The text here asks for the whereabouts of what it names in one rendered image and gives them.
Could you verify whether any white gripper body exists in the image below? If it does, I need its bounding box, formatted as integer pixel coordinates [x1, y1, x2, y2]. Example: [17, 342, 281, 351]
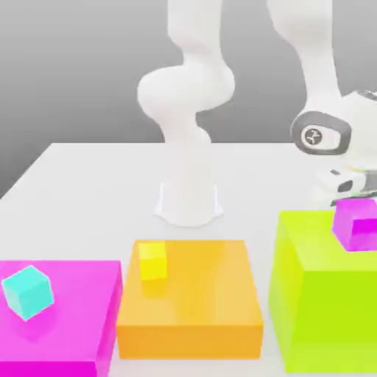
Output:
[329, 191, 377, 208]

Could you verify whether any small magenta cube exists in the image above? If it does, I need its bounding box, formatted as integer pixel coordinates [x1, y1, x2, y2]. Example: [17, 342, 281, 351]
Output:
[331, 197, 377, 253]

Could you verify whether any small yellow cube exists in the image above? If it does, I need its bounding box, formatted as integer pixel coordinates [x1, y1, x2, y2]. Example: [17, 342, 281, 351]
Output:
[137, 240, 168, 281]

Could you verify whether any small cyan cube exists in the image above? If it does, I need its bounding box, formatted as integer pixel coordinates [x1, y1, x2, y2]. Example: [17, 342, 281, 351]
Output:
[1, 264, 55, 323]

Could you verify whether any large lime green box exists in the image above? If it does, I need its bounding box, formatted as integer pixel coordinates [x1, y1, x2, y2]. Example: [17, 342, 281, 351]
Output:
[267, 210, 377, 374]

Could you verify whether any large orange box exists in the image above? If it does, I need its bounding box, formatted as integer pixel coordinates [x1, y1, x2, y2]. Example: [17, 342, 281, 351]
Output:
[116, 239, 265, 361]

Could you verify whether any large magenta box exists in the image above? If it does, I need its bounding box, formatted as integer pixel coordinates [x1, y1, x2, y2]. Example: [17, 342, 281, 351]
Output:
[0, 260, 124, 377]

